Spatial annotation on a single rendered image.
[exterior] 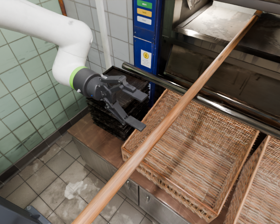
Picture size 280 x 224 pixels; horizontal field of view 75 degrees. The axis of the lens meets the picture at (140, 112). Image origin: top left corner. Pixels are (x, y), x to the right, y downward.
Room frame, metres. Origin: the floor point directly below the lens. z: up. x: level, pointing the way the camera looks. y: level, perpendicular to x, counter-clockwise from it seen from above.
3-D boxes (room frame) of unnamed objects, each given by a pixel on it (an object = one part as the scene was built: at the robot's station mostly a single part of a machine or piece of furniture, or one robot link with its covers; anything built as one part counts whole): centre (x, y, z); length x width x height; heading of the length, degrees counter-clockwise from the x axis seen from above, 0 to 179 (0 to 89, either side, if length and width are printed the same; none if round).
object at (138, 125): (0.38, 0.02, 1.12); 0.07 x 0.03 x 0.01; 53
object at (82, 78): (0.51, 0.18, 1.19); 0.12 x 0.06 x 0.09; 143
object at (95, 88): (0.46, 0.12, 1.19); 0.09 x 0.07 x 0.08; 53
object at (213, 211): (0.54, -0.26, 0.72); 0.56 x 0.49 x 0.28; 53
